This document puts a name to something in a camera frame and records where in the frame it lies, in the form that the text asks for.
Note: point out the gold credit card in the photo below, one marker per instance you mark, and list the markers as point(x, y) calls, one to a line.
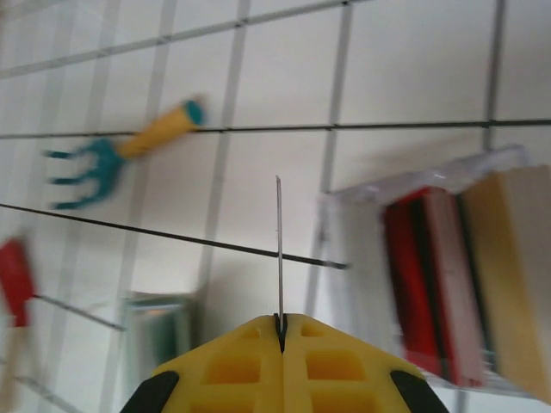
point(508, 279)

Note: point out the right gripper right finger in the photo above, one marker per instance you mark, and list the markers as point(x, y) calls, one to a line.
point(336, 374)

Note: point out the thin credit card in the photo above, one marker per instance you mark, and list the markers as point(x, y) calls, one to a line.
point(280, 258)

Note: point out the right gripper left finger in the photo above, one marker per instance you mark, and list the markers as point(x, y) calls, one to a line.
point(241, 374)

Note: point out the clear plastic card box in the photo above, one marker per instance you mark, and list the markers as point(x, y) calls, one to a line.
point(340, 223)

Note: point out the red credit card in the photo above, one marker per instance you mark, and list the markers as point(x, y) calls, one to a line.
point(413, 279)

